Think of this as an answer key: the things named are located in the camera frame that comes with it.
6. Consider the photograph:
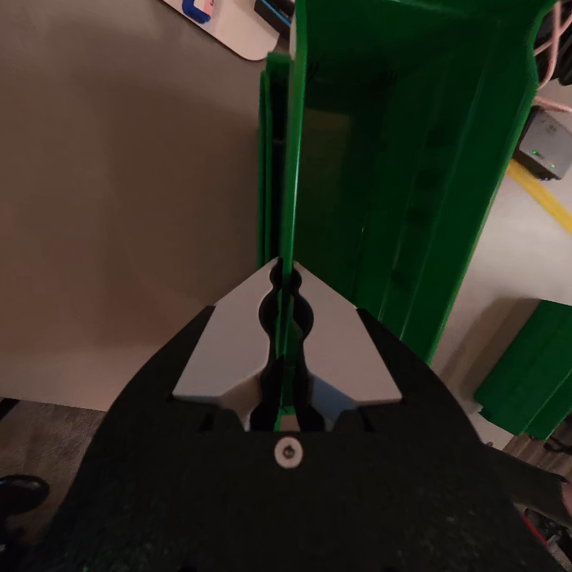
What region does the small blue plastic object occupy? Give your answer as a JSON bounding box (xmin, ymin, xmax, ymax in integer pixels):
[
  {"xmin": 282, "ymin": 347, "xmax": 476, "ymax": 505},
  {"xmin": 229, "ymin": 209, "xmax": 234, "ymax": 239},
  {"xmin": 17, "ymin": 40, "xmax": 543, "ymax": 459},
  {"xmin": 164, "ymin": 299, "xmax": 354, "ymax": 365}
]
[{"xmin": 181, "ymin": 0, "xmax": 213, "ymax": 25}]

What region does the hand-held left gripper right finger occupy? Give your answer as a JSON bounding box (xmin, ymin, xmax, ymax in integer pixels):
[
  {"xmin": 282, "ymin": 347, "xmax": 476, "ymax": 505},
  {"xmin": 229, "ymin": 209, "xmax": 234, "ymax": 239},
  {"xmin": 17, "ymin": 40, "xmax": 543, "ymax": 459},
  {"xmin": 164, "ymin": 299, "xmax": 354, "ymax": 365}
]
[{"xmin": 286, "ymin": 261, "xmax": 403, "ymax": 433}]

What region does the stack of green nested bins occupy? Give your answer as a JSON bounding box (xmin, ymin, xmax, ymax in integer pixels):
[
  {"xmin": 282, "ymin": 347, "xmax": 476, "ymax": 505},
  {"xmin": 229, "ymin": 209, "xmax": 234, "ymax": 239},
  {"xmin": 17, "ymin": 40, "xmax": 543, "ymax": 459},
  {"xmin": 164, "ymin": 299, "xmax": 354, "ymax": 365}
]
[{"xmin": 475, "ymin": 299, "xmax": 572, "ymax": 441}]

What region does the black box with blue stripe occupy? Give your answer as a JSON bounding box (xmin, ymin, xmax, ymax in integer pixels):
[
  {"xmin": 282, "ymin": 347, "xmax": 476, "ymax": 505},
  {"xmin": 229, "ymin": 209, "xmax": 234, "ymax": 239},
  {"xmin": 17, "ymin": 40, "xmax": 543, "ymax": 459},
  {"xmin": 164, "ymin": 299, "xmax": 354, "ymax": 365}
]
[{"xmin": 254, "ymin": 0, "xmax": 296, "ymax": 28}]

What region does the white device with blue label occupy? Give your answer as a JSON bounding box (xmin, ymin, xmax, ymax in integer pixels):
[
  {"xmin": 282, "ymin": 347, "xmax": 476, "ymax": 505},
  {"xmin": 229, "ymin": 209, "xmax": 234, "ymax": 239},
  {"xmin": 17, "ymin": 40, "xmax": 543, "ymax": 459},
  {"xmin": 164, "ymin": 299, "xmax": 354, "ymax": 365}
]
[{"xmin": 161, "ymin": 0, "xmax": 291, "ymax": 61}]

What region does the pink cable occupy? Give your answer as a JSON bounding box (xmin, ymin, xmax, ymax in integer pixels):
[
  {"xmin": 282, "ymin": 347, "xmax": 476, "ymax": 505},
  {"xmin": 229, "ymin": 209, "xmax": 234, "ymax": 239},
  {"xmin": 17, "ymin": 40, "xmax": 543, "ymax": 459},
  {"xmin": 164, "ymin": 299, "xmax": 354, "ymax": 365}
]
[{"xmin": 532, "ymin": 0, "xmax": 572, "ymax": 112}]

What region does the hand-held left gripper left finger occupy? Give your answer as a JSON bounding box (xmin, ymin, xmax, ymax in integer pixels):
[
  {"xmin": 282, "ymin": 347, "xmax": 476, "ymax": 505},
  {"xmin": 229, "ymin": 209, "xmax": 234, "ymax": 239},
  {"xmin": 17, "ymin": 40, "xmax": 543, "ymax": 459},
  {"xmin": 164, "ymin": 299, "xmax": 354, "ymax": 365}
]
[{"xmin": 172, "ymin": 257, "xmax": 284, "ymax": 433}]

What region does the grey box device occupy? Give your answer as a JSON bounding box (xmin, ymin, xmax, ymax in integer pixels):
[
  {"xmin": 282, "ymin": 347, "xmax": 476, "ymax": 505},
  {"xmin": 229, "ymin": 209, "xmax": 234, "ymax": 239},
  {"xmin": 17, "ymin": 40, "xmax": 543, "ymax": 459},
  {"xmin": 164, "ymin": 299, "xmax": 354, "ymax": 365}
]
[{"xmin": 512, "ymin": 106, "xmax": 572, "ymax": 181}]

